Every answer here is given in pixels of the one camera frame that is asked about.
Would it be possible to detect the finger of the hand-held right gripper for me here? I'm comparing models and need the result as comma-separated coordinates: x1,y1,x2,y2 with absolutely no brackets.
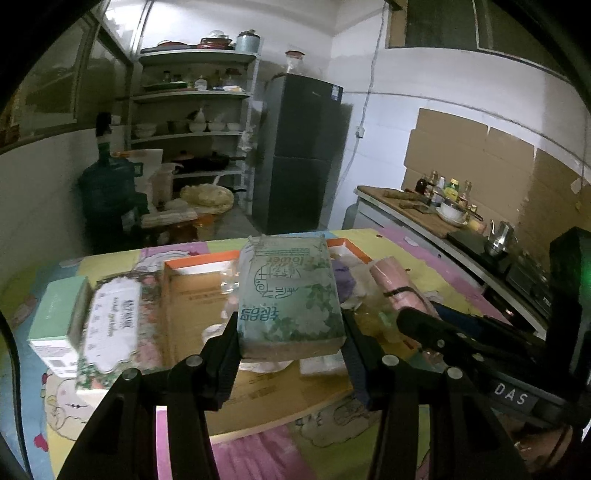
398,308,490,370
436,305,546,344

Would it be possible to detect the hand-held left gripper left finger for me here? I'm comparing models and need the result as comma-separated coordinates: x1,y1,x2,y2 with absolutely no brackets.
55,318,241,480

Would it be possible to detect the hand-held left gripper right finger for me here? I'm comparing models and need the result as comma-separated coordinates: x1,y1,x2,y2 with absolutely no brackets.
342,315,532,480

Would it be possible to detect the white floral cloth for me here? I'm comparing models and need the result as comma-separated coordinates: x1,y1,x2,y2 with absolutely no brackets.
298,353,349,377

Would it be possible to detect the pink cloth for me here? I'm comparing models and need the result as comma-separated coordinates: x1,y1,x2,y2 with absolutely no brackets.
369,258,441,324

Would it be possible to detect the cardboard box with orange rim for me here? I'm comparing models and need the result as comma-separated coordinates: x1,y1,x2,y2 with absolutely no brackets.
161,237,416,437

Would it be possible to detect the purple cloth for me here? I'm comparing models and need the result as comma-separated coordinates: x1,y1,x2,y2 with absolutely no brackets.
332,261,356,305

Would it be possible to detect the large green floral tissue pack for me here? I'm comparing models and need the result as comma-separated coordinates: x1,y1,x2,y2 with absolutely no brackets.
236,234,348,361

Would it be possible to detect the person's right hand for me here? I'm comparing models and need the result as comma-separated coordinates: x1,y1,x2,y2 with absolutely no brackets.
531,425,589,476

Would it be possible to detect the stainless steel kettle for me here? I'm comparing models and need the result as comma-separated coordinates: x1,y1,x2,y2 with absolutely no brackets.
482,220,518,257

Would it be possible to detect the white ceramic bowl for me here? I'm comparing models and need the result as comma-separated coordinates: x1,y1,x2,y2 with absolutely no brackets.
436,199,469,227

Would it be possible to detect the kitchen counter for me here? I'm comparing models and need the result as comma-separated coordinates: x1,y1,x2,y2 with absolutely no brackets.
355,185,555,324

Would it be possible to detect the floral tissue pack white label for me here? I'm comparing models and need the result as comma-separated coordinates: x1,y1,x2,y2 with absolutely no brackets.
76,271,164,393

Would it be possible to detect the wooden cutting board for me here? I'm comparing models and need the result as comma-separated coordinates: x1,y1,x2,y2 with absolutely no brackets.
358,185,467,238

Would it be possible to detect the group of condiment bottles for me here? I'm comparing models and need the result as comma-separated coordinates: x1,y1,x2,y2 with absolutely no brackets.
416,171,476,208

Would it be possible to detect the orange plastic basin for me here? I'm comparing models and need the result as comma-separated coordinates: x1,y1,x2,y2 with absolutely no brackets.
171,217,218,241

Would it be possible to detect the pale yellow dried bundle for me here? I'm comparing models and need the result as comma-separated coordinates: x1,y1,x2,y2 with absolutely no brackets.
180,184,235,214

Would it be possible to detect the green tissue box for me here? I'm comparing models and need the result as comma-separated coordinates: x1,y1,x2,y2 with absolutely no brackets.
27,276,93,377

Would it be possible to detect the black wok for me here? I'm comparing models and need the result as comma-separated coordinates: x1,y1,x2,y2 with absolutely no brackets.
173,152,245,174

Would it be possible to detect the blue water jug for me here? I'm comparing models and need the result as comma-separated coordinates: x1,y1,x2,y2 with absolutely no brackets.
78,157,148,236

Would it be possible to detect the dark grey refrigerator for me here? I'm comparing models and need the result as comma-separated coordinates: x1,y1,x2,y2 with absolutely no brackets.
252,73,352,235

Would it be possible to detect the white sack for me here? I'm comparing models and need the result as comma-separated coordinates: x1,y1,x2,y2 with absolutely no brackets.
129,148,164,204

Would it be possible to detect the black water jug pump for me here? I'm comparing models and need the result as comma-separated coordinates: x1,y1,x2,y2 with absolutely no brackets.
95,112,113,160

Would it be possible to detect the white metal shelf rack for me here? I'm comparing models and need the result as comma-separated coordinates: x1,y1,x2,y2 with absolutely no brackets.
127,48,259,217

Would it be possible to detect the red pot with glass lid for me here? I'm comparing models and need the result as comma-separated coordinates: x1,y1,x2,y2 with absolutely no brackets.
198,31,233,49

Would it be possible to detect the teal enamel pot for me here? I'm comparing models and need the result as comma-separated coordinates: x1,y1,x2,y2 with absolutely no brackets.
235,30,262,52

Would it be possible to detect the glass sliding window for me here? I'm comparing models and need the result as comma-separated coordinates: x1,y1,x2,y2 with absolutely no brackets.
0,0,139,148

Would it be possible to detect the cardboard sheet on wall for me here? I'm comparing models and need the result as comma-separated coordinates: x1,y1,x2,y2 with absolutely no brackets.
402,107,591,259

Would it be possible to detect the white wall cable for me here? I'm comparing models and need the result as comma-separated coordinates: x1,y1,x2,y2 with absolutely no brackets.
344,0,386,217

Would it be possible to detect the high wall window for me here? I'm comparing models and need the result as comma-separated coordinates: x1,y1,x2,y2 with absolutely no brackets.
385,0,568,79

